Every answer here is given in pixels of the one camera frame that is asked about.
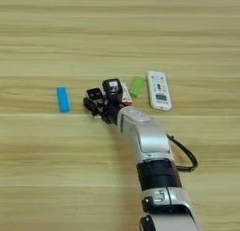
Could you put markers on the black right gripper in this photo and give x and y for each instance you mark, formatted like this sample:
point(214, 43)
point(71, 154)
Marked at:
point(110, 112)

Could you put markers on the small black-topped white cube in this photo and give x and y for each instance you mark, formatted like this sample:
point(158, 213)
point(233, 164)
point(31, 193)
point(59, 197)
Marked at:
point(95, 94)

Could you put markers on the blue rectangular block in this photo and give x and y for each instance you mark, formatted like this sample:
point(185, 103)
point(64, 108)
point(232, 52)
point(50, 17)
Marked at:
point(63, 99)

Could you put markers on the white remote control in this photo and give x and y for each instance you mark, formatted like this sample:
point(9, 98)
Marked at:
point(159, 90)

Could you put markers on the black box with white label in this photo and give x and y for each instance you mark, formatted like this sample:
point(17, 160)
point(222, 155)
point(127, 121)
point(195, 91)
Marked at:
point(112, 88)

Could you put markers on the green rectangular block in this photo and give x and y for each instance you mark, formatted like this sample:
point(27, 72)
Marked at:
point(137, 86)

